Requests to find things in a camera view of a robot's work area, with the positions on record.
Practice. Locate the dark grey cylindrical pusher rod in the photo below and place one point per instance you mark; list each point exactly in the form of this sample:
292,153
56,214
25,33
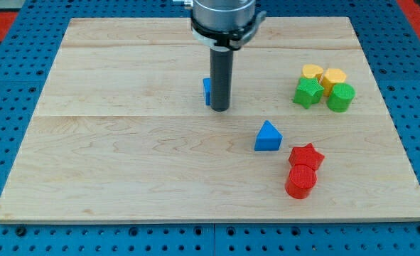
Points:
220,79

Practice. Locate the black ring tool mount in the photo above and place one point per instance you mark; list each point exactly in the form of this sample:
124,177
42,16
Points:
227,40

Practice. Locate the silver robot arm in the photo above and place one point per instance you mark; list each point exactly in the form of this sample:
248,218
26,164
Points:
224,26

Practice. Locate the green star block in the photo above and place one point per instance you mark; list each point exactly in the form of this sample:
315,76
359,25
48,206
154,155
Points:
308,92

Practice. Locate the red star block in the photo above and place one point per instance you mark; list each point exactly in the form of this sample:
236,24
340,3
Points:
306,155

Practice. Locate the blue cube block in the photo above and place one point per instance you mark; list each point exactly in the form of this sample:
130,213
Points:
206,90

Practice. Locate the yellow heart block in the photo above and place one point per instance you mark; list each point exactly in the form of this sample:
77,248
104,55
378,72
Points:
312,71

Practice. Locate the blue triangle block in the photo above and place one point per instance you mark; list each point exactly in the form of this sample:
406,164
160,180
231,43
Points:
269,138

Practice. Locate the yellow hexagon block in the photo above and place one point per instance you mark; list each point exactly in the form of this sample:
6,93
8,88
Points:
331,77

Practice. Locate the wooden board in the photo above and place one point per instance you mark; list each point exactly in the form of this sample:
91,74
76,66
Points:
121,133

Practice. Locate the green cylinder block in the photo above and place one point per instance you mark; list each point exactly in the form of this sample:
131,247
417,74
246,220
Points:
341,97

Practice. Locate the red cylinder block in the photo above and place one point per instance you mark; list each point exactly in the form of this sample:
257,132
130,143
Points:
300,181

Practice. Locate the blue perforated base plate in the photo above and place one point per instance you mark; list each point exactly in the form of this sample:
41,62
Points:
389,33

